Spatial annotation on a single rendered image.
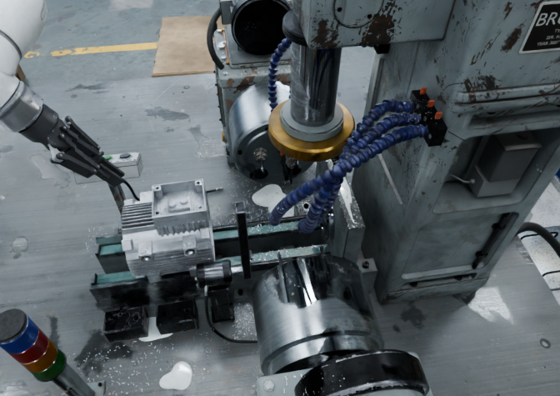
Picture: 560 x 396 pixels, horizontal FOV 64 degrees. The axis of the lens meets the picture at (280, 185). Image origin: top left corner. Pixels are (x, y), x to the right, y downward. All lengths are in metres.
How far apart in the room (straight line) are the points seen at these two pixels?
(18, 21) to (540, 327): 1.40
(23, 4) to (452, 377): 1.25
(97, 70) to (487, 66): 3.25
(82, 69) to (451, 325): 3.17
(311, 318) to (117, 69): 3.06
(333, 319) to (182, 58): 2.76
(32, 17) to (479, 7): 0.79
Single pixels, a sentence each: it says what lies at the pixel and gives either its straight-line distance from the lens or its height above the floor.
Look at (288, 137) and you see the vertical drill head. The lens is 0.90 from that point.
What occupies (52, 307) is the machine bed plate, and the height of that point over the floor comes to 0.80.
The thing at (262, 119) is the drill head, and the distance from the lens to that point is 1.21.
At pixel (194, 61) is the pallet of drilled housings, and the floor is 0.15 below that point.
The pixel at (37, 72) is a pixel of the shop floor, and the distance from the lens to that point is 3.90.
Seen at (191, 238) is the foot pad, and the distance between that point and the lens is 1.07.
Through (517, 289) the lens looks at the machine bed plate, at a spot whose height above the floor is 0.80.
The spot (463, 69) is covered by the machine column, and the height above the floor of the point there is 1.55.
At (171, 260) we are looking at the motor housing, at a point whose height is 1.03.
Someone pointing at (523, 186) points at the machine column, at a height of 1.23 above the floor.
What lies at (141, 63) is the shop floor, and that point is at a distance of 3.70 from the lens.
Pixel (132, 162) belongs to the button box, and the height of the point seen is 1.08.
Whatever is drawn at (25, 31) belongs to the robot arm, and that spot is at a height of 1.50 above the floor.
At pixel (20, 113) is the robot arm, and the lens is 0.97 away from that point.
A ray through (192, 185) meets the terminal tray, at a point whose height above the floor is 1.13.
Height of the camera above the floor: 1.94
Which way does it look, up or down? 48 degrees down
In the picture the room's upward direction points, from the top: straight up
